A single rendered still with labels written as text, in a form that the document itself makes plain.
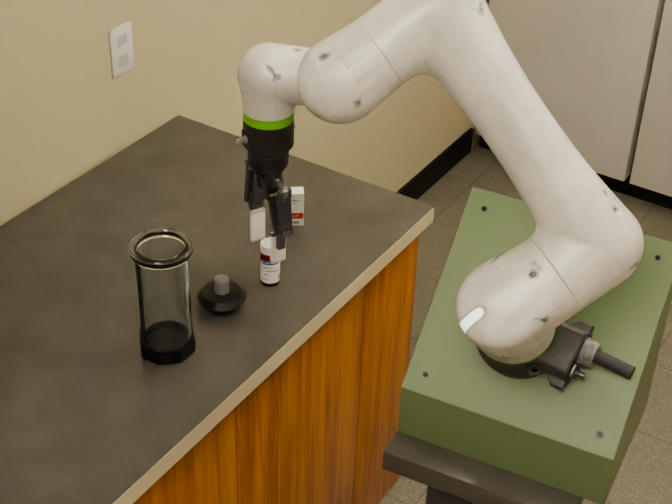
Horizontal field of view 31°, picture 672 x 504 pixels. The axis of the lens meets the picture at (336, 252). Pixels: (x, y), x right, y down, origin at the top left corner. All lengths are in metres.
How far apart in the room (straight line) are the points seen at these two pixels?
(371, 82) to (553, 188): 0.29
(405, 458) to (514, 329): 0.39
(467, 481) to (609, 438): 0.24
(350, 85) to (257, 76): 0.46
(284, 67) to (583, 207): 0.63
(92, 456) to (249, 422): 0.38
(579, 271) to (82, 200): 1.26
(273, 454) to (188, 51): 1.04
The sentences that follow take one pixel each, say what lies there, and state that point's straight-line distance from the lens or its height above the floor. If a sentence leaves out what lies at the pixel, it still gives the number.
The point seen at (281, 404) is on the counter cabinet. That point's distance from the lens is 2.39.
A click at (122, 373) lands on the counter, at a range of 2.19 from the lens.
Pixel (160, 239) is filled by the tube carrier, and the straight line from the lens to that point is 2.15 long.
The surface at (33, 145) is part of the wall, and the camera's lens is 2.65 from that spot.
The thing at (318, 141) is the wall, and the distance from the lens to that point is 3.65.
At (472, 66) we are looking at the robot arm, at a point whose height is 1.62.
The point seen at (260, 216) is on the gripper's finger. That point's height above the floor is 1.07.
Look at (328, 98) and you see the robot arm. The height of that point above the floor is 1.58.
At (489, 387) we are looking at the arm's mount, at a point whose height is 1.07.
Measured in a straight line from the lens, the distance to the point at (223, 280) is 2.28.
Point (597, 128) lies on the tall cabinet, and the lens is 4.47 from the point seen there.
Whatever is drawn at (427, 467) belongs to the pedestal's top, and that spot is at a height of 0.94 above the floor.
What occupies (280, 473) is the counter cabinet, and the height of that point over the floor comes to 0.57.
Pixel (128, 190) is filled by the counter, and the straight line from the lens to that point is 2.68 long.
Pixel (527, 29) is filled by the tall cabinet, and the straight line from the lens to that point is 4.43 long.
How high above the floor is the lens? 2.36
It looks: 35 degrees down
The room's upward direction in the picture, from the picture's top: 2 degrees clockwise
